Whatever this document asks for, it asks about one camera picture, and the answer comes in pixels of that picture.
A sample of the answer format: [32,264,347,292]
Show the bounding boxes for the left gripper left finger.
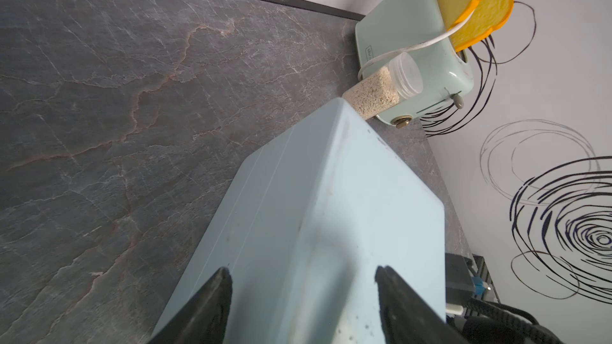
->
[149,267,233,344]

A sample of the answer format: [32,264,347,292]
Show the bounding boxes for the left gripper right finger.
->
[375,266,466,344]

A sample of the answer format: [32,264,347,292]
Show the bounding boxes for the light blue drawer box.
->
[155,98,446,343]

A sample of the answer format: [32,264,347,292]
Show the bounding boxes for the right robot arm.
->
[446,253,561,343]

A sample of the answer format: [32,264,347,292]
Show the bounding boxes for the clear jar with oats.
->
[342,53,424,119]

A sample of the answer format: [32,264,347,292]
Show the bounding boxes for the mint green toaster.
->
[355,0,474,125]

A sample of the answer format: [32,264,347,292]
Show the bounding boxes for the white toaster cable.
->
[357,4,479,81]

